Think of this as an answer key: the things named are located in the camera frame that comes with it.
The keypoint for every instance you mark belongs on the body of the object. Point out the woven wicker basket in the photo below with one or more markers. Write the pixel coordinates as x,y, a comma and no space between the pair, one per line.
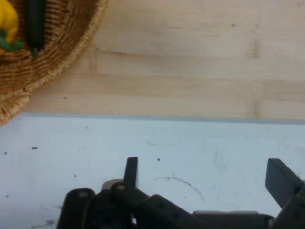
59,50

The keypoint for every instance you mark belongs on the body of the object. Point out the long dark green cucumber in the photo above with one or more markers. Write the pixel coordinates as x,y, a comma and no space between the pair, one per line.
35,23

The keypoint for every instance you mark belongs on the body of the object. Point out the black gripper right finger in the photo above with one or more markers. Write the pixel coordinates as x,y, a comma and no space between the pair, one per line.
286,186

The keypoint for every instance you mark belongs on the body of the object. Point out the bamboo cutting board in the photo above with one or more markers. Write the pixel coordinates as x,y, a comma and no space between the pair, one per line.
178,59

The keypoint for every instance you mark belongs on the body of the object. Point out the yellow bell pepper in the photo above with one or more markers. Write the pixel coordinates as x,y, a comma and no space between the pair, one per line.
8,19

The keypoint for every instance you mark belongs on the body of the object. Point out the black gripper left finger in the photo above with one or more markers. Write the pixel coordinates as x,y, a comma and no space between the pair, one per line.
114,210

